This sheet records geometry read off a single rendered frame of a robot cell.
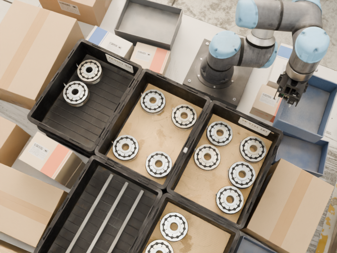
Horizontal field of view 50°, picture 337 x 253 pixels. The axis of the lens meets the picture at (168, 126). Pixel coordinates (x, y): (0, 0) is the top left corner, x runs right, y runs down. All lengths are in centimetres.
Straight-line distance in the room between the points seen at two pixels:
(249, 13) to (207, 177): 69
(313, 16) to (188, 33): 91
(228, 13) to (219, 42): 130
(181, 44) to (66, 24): 53
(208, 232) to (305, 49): 77
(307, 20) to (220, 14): 179
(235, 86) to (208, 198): 53
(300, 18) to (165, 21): 90
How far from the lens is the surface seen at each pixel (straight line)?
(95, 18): 182
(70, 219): 146
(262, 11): 99
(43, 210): 146
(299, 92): 113
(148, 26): 178
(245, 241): 156
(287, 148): 166
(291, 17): 101
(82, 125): 152
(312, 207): 147
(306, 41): 95
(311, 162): 168
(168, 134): 147
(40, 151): 143
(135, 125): 149
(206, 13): 276
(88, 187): 146
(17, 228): 148
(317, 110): 134
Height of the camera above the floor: 223
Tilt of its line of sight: 71 degrees down
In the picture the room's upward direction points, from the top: 1 degrees counter-clockwise
